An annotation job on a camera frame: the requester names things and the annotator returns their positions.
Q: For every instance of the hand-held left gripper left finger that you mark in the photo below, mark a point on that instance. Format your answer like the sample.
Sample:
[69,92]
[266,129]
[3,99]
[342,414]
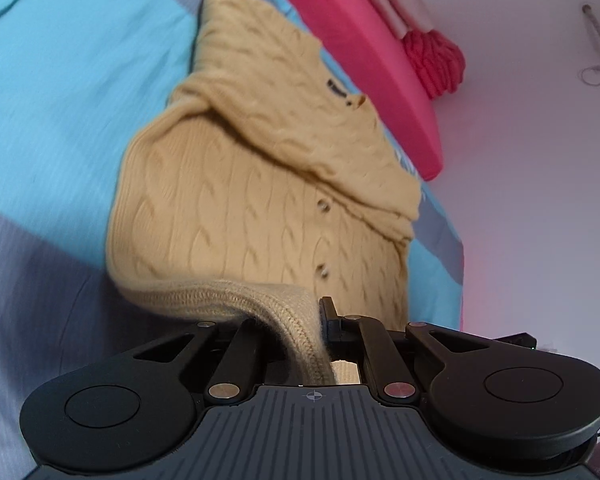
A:
[240,350]

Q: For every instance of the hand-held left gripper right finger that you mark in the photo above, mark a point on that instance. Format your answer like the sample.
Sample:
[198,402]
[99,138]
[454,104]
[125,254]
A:
[330,320]

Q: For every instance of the pink pillow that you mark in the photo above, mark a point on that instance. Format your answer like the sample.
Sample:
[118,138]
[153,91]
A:
[370,70]

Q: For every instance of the red knitted cushion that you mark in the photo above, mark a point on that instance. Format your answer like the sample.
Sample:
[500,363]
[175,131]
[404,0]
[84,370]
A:
[437,62]

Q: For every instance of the blue grey patterned blanket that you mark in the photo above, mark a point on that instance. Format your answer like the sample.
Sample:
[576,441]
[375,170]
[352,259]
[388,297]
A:
[55,110]

